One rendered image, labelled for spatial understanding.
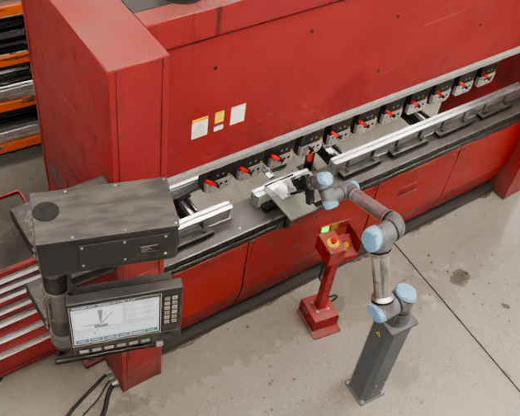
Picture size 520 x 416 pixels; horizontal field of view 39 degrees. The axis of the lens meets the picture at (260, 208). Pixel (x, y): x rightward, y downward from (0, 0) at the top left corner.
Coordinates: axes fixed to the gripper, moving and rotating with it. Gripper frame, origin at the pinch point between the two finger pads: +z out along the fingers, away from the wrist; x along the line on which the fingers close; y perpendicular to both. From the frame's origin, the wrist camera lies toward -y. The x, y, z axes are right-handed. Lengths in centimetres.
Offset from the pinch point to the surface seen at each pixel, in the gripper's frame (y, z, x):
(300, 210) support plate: -10.2, -2.1, 1.9
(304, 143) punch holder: 22.0, -11.9, -12.4
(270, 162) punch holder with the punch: 20.7, -7.2, 9.8
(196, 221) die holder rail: 8, 17, 52
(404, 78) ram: 31, -32, -78
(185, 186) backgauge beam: 27, 34, 42
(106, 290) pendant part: 7, -64, 137
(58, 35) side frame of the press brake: 105, -57, 108
